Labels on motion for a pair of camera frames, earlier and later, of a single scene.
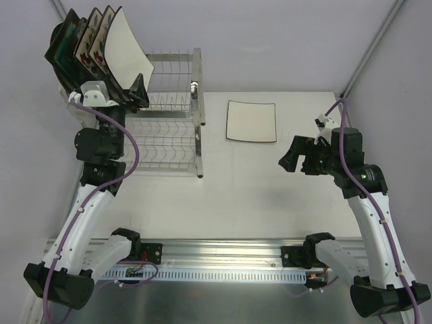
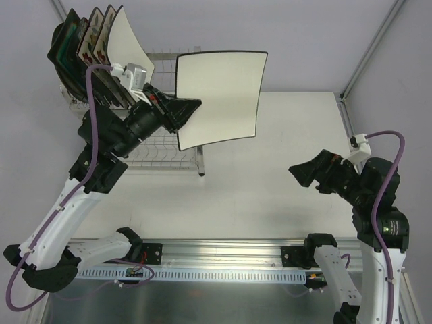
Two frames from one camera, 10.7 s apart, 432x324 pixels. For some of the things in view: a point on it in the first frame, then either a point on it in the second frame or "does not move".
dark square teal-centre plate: [61, 55] does not move
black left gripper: [125, 99] to [167, 113]
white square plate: [125, 55] does not move
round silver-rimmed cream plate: [53, 35] to [75, 92]
